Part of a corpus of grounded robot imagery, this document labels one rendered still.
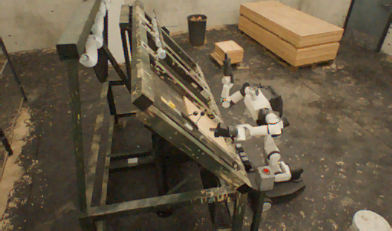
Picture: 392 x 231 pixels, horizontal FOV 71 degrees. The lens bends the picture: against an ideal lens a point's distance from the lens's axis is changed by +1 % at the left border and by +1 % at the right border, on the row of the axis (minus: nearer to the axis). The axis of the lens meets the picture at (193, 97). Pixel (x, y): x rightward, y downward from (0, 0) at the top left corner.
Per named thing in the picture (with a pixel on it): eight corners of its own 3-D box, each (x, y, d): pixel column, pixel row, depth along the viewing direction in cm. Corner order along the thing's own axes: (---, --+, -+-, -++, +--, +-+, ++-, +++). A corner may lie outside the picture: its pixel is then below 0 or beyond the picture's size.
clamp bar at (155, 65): (217, 128, 283) (236, 115, 277) (132, 53, 221) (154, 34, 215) (215, 122, 291) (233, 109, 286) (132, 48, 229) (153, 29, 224)
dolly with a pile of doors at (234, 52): (242, 66, 589) (244, 49, 567) (220, 70, 574) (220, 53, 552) (230, 55, 637) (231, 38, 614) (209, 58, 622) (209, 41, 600)
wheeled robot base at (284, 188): (287, 166, 353) (292, 147, 334) (308, 200, 310) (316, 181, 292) (240, 173, 344) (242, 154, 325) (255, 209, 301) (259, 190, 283)
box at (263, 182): (272, 190, 236) (276, 176, 226) (259, 192, 235) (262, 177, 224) (266, 179, 246) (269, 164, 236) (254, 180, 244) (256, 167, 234)
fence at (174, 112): (231, 162, 245) (234, 160, 244) (157, 102, 196) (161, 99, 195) (230, 158, 249) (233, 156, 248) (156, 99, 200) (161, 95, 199)
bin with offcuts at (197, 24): (210, 44, 689) (210, 19, 652) (191, 47, 674) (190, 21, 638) (202, 37, 729) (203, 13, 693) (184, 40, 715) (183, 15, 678)
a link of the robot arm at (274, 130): (254, 140, 206) (281, 138, 199) (252, 128, 203) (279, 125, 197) (256, 134, 215) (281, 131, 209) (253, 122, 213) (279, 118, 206)
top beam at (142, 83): (142, 112, 167) (155, 102, 165) (130, 103, 162) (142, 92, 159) (138, 9, 347) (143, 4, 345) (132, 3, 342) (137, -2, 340)
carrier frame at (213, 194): (240, 241, 275) (249, 187, 229) (97, 268, 255) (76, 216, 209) (197, 112, 454) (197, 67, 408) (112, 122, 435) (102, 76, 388)
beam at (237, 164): (243, 195, 232) (253, 188, 229) (234, 189, 226) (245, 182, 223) (194, 72, 412) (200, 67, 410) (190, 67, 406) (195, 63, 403)
